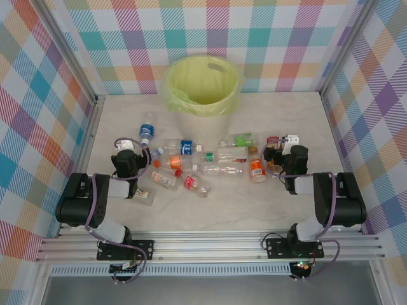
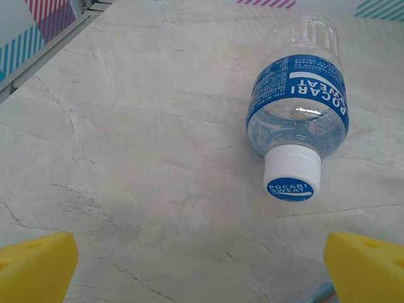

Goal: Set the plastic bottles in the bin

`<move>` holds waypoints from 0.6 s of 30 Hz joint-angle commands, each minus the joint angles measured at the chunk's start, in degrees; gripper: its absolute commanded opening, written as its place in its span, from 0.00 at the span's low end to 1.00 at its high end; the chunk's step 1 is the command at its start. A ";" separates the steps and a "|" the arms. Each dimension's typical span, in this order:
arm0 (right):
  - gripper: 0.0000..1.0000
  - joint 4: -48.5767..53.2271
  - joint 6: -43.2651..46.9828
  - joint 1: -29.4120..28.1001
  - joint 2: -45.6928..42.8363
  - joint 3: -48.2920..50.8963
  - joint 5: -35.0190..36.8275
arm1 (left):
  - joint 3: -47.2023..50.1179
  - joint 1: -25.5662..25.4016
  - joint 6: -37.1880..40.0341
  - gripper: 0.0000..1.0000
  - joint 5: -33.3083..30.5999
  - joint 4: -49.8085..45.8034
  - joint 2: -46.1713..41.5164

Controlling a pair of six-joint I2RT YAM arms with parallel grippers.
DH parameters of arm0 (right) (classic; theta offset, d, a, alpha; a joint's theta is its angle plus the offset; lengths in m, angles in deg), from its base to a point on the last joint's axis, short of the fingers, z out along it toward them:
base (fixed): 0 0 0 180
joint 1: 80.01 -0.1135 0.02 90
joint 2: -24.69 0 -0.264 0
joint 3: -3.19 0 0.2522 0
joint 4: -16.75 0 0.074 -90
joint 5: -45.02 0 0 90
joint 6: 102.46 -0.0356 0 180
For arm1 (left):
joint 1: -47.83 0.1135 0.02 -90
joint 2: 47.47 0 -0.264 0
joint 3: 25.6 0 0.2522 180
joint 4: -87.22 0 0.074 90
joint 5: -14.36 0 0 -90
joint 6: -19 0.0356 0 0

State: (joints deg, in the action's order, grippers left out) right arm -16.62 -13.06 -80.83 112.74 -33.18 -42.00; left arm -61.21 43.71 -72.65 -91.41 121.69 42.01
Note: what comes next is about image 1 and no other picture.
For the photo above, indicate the red label small bottle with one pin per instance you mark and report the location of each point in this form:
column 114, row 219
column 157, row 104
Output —
column 273, row 140

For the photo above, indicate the light blue label bottle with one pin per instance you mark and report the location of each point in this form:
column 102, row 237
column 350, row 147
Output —
column 157, row 153

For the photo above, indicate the orange label brown cap bottle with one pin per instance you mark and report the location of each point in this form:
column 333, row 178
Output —
column 257, row 170

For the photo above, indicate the peach label clear bottle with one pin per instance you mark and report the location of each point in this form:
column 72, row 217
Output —
column 163, row 181

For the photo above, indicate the dark blue label water bottle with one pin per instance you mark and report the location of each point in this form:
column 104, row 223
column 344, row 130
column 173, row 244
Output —
column 147, row 130

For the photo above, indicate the clear bottle colourful label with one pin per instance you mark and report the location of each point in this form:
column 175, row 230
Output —
column 144, row 195

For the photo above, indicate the green plastic bottle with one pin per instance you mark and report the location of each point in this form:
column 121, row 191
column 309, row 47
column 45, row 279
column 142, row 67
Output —
column 243, row 139

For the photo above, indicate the clear bottle white cap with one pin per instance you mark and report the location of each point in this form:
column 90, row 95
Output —
column 219, row 170

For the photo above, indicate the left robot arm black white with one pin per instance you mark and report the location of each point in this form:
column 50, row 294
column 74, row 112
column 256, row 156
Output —
column 76, row 203

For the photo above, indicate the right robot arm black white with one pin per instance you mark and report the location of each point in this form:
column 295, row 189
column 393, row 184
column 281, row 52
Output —
column 346, row 203

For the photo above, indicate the cream waste bin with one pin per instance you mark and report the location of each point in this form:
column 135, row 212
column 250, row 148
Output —
column 203, row 127

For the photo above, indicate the green plastic bin liner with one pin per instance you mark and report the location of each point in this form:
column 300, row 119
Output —
column 190, row 79

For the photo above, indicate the green cap clear bottle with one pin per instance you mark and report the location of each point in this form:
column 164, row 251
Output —
column 229, row 155

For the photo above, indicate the blue label white cap bottle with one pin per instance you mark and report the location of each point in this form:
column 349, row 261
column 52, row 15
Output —
column 187, row 147

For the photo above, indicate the red cap red label bottle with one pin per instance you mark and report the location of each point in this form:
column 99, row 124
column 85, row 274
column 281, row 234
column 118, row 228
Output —
column 190, row 181

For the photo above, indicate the left electronics board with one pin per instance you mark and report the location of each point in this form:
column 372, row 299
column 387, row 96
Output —
column 122, row 269

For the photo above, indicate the electronics board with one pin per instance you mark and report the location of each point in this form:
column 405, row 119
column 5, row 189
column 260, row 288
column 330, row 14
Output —
column 302, row 266
column 122, row 269

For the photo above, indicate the right electronics board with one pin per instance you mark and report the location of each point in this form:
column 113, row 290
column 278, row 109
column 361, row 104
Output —
column 302, row 266

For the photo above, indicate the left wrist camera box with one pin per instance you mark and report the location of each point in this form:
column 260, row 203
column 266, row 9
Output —
column 124, row 145

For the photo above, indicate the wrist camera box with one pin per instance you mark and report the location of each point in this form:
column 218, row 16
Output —
column 292, row 139
column 124, row 145

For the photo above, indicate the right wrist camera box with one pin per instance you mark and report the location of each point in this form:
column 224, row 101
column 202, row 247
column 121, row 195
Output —
column 292, row 139

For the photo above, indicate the left aluminium side rail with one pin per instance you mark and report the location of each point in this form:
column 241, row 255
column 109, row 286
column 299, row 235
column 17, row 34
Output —
column 92, row 127

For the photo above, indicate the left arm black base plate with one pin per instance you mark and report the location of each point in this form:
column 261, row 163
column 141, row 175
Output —
column 143, row 249

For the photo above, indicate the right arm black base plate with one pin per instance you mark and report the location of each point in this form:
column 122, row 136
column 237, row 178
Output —
column 276, row 249

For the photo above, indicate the aluminium mounting rail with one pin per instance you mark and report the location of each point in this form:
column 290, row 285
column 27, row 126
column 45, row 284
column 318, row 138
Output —
column 206, row 246

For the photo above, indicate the left aluminium frame post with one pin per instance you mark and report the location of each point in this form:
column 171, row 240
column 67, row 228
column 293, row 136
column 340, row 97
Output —
column 76, row 54

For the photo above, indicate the aluminium frame post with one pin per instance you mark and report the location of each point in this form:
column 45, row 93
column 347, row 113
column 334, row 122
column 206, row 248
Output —
column 347, row 47
column 76, row 54

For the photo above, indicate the right aluminium frame post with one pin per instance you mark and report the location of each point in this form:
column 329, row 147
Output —
column 347, row 47

